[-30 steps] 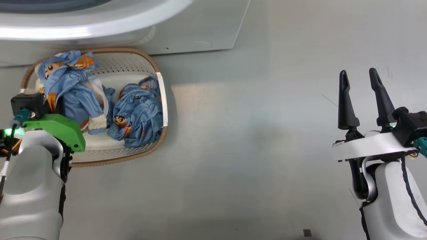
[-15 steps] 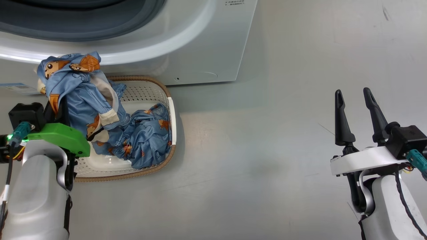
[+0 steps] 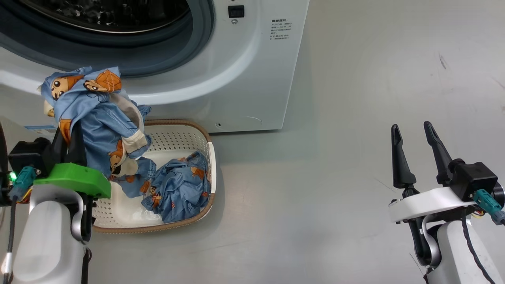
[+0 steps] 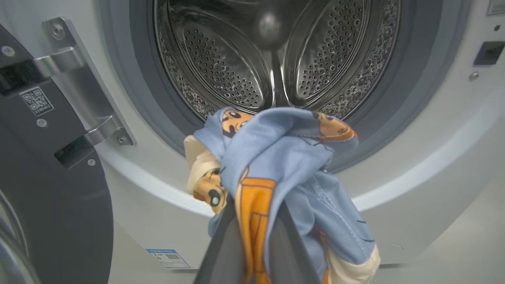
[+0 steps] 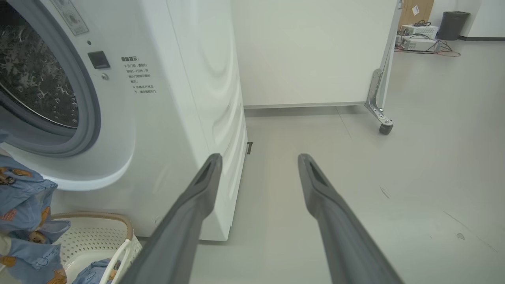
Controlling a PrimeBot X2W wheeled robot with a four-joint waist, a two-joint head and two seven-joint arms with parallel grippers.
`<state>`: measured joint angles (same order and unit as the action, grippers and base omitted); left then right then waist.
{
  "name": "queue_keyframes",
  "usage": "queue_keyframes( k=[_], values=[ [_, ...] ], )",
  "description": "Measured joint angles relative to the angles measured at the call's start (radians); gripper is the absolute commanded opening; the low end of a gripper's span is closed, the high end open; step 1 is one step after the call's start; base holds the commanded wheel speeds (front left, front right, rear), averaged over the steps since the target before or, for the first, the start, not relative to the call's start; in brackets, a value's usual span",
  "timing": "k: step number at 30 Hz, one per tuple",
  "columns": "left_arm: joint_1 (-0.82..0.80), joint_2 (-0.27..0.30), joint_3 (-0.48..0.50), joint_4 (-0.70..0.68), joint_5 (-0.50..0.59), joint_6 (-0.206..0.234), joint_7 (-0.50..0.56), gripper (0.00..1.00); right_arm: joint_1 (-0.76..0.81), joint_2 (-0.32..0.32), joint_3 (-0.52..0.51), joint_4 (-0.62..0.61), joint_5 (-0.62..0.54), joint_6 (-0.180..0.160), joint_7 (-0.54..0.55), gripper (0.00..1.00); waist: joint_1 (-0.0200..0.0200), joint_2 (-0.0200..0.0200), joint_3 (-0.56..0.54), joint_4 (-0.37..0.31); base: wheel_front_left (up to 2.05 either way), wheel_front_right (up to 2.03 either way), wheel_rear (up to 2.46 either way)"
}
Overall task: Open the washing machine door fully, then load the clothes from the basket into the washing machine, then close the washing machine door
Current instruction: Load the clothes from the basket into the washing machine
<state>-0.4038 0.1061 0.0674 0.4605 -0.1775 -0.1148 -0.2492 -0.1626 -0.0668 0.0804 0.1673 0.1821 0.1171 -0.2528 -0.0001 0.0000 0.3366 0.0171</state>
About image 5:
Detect white flat equipment box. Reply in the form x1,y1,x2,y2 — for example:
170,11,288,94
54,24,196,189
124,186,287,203
396,36,443,53

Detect white partition panel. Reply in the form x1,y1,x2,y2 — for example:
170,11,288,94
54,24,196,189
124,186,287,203
231,0,400,110

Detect white perforated laundry basket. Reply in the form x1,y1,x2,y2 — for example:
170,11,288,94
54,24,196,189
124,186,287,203
50,212,144,284

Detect blue cartoon print pajama top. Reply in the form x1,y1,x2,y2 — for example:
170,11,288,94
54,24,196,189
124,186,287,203
0,129,72,284

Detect blue cartoon print pajama pants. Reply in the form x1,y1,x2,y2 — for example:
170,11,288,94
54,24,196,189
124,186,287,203
72,258,121,284

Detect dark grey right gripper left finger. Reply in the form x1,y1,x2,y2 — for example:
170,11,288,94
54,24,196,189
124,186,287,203
118,153,224,284

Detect dark grey trash bin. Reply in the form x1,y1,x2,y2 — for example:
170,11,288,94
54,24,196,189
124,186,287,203
436,11,471,41

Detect white electronic boxes with cables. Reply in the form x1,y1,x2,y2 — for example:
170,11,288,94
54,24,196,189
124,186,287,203
395,39,462,58

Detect white perforated equipment box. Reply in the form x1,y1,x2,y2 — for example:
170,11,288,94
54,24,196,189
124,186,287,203
400,24,440,39

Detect brown cardboard box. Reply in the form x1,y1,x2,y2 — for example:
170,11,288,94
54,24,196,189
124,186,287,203
398,0,435,30

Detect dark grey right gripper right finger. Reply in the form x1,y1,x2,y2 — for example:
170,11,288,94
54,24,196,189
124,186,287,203
297,153,405,284

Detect white front-load washing machine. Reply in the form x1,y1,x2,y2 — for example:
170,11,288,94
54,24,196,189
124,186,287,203
0,0,253,241

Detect silver bracket leg with caster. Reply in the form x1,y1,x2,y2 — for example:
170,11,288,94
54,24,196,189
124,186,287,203
365,0,404,136

